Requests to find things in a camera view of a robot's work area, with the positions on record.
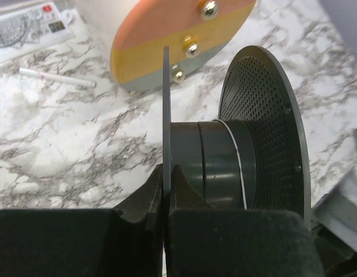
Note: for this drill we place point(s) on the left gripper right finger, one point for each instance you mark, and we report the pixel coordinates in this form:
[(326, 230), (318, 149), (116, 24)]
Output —
[(183, 195)]

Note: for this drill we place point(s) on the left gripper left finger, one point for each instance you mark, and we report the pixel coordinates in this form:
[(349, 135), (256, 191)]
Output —
[(143, 205)]

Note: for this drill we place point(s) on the black cable spool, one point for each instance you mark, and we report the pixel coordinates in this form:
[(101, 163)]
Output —
[(254, 154)]

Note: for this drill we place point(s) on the cream cylindrical drawer cabinet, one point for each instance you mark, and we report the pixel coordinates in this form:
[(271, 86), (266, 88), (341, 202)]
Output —
[(132, 34)]

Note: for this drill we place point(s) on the white plastic stick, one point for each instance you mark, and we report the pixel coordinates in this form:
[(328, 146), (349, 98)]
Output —
[(56, 78)]

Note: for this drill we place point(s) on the white flat packet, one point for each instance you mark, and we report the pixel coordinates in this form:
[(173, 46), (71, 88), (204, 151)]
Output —
[(28, 28)]

